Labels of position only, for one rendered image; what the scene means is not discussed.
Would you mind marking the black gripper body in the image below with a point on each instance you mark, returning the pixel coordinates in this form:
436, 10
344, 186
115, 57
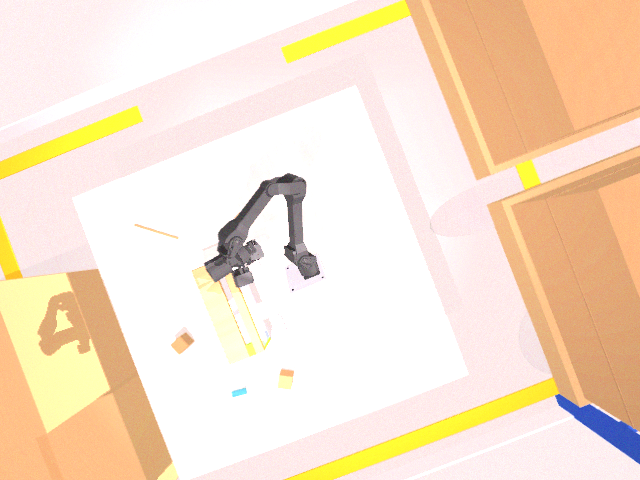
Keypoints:
244, 277

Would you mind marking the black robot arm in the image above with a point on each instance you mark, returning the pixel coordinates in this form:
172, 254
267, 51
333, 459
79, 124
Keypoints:
234, 233

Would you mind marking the small light blue block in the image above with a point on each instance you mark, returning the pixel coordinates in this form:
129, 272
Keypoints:
238, 392

